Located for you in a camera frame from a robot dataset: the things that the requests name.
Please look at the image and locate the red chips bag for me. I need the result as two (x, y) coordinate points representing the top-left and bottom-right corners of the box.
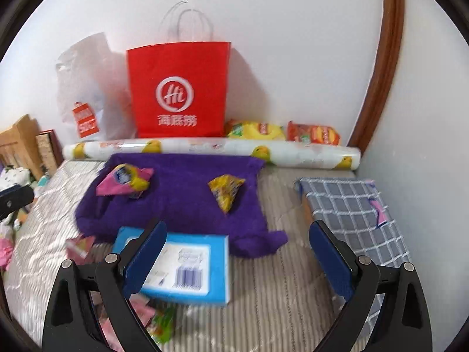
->
(287, 120), (341, 146)

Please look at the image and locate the grey checked folded pillowcase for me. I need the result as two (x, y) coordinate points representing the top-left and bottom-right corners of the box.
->
(295, 178), (413, 341)

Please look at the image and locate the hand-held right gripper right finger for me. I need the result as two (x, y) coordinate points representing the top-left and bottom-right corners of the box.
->
(309, 220), (433, 352)

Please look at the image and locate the rolled duck-print mat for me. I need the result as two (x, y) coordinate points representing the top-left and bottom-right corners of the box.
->
(62, 136), (361, 171)

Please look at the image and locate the white spotted plush toy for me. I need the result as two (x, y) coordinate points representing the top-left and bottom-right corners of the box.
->
(0, 167), (35, 192)

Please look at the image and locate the green snack packet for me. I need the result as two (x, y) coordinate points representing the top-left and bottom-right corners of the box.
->
(147, 308), (176, 342)

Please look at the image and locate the pink flat snack packet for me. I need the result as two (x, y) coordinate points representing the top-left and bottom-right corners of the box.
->
(128, 296), (155, 326)

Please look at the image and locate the brown wooden door frame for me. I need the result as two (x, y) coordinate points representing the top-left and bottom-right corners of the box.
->
(346, 0), (405, 149)

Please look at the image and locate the yellow triangular snack packet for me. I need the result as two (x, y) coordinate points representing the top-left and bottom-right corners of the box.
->
(208, 175), (245, 214)

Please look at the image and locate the yellow chips bag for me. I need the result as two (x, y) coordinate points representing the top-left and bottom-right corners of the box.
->
(225, 118), (286, 141)

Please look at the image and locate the blue tissue box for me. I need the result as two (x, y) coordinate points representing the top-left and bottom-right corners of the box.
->
(112, 226), (231, 307)

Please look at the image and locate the brown book box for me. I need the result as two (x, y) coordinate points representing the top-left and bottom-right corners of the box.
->
(35, 129), (64, 177)

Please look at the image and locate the pink and yellow snack packet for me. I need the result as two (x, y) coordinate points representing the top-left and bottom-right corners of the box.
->
(96, 164), (154, 199)

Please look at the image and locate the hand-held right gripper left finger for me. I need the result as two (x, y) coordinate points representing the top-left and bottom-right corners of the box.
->
(42, 219), (168, 352)

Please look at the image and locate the purple towel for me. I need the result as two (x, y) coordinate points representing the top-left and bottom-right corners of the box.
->
(75, 153), (289, 258)

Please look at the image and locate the red paper bag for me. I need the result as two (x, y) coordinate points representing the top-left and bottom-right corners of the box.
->
(126, 0), (232, 138)

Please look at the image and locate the white plastic bag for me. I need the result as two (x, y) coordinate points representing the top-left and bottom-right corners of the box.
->
(56, 32), (138, 141)

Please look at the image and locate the wooden headboard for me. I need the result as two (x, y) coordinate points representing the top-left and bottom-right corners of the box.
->
(0, 114), (45, 182)

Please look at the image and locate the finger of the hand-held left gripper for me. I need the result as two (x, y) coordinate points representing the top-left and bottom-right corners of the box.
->
(0, 185), (35, 221)

